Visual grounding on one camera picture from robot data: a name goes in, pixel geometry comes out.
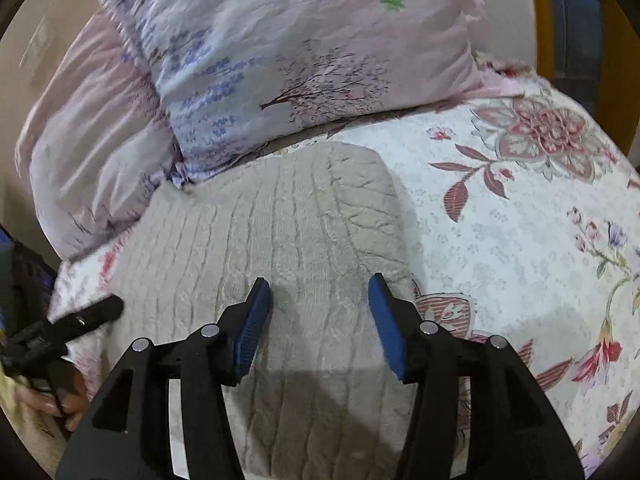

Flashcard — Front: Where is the white floral bedspread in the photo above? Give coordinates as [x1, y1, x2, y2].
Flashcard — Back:
[50, 75, 639, 474]

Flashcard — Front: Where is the white wall switch plate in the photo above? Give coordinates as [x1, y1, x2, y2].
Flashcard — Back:
[18, 16, 55, 81]

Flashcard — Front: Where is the blue lavender print pillow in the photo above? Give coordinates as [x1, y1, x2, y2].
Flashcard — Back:
[99, 0, 483, 181]

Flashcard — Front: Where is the pink floral pillow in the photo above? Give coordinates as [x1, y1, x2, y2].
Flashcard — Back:
[15, 11, 180, 261]

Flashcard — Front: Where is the person's left hand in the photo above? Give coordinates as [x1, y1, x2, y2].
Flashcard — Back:
[16, 360, 90, 432]

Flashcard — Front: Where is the beige cable knit sweater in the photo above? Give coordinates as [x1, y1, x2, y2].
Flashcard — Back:
[102, 142, 414, 479]

